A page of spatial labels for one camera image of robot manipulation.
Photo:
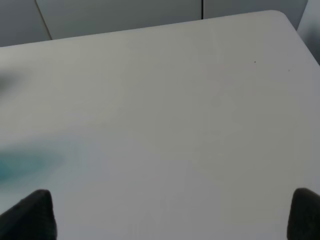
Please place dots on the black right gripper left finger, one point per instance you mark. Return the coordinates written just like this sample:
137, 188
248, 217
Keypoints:
32, 218

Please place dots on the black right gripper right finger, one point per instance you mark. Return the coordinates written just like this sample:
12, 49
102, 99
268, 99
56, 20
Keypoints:
304, 216

